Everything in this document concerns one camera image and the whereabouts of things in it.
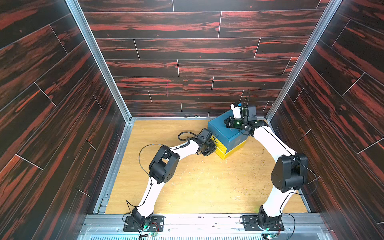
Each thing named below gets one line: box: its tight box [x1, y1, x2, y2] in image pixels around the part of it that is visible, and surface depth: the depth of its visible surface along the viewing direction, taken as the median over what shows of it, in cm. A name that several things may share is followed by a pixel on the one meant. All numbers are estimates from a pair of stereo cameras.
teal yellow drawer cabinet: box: [207, 109, 249, 160], surface depth 90 cm
